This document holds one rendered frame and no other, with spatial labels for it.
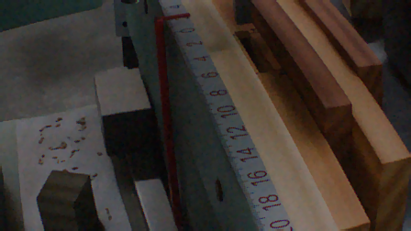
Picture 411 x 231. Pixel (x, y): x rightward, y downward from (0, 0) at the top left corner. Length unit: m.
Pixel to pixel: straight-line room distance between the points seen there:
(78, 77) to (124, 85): 2.01
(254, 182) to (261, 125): 0.06
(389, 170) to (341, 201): 0.03
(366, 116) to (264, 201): 0.10
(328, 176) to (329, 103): 0.04
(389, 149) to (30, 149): 0.40
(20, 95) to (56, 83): 0.13
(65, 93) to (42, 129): 1.87
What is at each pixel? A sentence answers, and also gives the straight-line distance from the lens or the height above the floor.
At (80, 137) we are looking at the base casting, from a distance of 0.76.
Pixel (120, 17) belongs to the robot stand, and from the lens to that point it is 1.22.
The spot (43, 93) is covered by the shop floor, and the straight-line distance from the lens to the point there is 2.68.
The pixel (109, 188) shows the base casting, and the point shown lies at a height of 0.80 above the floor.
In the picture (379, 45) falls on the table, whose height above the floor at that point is 0.90.
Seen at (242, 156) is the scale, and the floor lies 0.96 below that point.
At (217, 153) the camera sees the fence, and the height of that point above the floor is 0.95.
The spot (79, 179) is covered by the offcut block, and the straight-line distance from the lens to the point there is 0.64.
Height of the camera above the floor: 1.17
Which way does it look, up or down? 29 degrees down
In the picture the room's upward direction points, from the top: 4 degrees counter-clockwise
